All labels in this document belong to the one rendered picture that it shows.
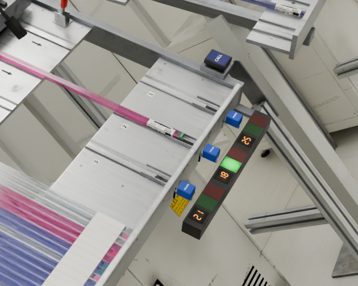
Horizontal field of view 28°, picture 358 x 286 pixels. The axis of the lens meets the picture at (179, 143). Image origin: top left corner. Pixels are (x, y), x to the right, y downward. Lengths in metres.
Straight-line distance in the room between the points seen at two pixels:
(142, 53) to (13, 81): 0.30
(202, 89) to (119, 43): 0.24
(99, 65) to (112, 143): 2.44
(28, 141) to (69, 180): 2.14
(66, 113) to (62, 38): 2.02
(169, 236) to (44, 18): 0.61
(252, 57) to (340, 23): 0.78
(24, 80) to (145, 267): 0.52
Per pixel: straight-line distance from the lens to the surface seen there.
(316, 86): 2.55
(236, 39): 1.78
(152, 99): 1.53
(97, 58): 3.88
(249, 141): 1.50
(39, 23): 1.71
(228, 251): 1.90
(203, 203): 1.38
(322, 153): 1.93
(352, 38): 2.58
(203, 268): 1.84
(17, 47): 1.65
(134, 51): 1.66
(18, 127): 3.51
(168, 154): 1.44
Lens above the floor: 1.23
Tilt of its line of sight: 19 degrees down
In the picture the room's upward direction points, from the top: 39 degrees counter-clockwise
